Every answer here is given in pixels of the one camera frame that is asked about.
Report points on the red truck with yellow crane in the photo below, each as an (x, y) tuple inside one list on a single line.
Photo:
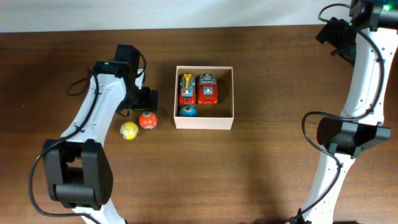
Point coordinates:
[(187, 94)]

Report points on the yellow toy ball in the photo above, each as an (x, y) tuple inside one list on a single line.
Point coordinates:
[(129, 130)]

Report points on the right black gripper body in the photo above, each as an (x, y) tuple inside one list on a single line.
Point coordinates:
[(339, 34)]

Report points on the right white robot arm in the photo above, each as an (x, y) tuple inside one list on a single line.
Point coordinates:
[(369, 42)]

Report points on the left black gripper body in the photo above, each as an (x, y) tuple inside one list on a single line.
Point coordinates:
[(143, 99)]

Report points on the blue toy ball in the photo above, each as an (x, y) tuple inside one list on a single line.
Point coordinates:
[(187, 111)]

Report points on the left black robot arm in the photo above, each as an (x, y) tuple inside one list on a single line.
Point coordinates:
[(77, 171)]

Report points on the red toy fire truck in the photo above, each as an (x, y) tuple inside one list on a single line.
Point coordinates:
[(207, 90)]

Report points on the pink cardboard box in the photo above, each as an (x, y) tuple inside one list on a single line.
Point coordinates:
[(219, 116)]

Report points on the orange-red toy ball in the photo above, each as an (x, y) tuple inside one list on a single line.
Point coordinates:
[(148, 120)]

